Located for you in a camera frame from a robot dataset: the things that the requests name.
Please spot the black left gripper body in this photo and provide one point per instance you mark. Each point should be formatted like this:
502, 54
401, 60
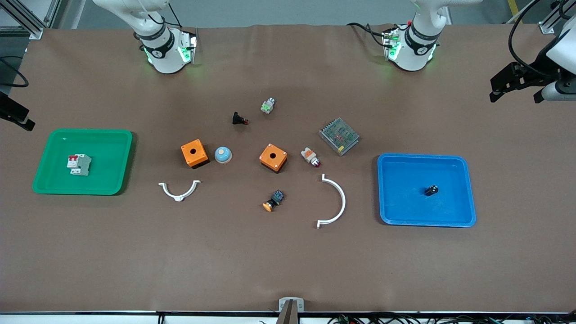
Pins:
538, 70

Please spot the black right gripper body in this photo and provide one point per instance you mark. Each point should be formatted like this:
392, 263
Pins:
10, 109

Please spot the grey red circuit breaker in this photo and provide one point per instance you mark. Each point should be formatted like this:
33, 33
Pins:
80, 164

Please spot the small black capacitor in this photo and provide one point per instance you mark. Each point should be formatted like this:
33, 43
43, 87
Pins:
431, 190

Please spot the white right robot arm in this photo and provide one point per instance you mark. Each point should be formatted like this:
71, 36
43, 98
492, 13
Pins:
164, 54

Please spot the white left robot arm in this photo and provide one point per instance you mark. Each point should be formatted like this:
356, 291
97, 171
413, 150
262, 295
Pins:
416, 49

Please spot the green plastic tray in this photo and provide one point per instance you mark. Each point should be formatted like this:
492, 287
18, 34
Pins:
103, 180

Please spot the blue plastic tray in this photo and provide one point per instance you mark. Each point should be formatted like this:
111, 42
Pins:
405, 198

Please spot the metal mesh power supply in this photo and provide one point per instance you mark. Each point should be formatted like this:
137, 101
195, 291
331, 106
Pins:
339, 136

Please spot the small white arc clamp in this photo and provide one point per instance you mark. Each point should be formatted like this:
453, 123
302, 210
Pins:
179, 196

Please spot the large white arc clamp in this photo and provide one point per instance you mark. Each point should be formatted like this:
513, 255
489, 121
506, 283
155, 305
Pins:
341, 209

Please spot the blue dome button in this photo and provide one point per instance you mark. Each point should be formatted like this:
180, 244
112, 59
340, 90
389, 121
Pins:
222, 155

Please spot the small black push button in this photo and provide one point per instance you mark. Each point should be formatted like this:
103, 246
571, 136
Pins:
237, 118

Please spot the orange mushroom push button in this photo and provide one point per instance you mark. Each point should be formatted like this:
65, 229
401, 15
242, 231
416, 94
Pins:
272, 202

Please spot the brown table cover mat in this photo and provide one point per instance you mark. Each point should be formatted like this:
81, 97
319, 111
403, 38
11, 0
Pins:
288, 261

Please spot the aluminium frame profile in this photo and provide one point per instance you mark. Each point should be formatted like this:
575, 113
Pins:
27, 20
552, 20

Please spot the orange button enclosure box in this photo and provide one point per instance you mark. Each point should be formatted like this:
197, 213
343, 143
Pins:
194, 154
273, 157

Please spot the red indicator lamp switch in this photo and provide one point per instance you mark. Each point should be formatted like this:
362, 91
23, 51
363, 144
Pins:
310, 156

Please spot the table edge rail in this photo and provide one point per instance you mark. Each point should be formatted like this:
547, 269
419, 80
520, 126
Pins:
90, 317

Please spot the green white switch module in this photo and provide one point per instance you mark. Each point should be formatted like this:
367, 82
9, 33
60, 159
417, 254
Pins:
267, 106

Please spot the grey metal bracket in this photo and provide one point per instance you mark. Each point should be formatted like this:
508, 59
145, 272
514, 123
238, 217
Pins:
283, 304

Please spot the dark camera mount strut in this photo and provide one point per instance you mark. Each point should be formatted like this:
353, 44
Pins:
289, 315

